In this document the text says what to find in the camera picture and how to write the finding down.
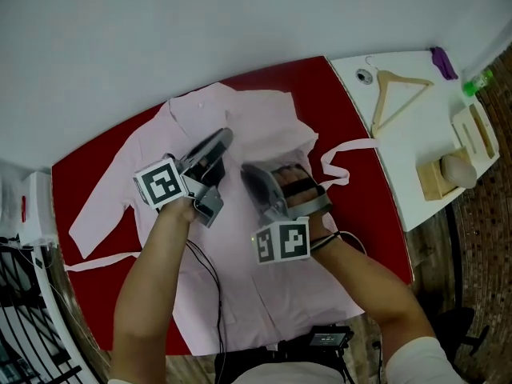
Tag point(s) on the white water dispenser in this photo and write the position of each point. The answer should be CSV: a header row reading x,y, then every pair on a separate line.
x,y
38,214

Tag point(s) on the black device with screen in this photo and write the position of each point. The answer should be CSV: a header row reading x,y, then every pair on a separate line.
x,y
330,338

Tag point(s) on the person's white shirt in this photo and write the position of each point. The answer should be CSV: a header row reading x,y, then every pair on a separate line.
x,y
420,362

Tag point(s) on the green plastic bottle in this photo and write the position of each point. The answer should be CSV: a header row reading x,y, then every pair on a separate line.
x,y
474,86

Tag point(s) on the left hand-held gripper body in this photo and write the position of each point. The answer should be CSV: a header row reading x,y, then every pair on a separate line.
x,y
160,182

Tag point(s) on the round grey table grommet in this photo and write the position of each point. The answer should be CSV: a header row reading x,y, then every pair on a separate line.
x,y
364,76

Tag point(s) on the person's left hand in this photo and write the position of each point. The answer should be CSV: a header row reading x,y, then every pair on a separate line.
x,y
207,165

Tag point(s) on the red tablecloth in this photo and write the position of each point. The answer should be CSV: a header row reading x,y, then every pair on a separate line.
x,y
360,214

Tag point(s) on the wooden clothes hanger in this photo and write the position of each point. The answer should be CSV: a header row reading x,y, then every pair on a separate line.
x,y
382,82

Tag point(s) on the black metal railing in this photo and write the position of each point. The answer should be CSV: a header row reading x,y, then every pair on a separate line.
x,y
12,250

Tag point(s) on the white side table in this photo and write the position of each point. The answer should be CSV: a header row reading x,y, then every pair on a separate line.
x,y
424,126

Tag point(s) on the black office chair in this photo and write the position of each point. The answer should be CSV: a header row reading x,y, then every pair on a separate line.
x,y
456,326

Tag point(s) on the person's right hand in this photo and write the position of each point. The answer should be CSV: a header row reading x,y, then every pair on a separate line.
x,y
300,190

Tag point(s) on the person's left forearm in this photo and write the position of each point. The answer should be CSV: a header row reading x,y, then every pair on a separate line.
x,y
148,286

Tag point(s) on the person's right forearm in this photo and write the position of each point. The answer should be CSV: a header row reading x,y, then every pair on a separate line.
x,y
372,286

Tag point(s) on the light wooden box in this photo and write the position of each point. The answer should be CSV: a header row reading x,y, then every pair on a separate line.
x,y
430,182

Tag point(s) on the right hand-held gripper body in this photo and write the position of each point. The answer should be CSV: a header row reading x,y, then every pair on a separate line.
x,y
284,240

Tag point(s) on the purple cloth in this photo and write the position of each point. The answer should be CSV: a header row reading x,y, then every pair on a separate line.
x,y
444,64

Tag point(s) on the pink robe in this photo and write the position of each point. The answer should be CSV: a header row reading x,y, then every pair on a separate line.
x,y
256,294

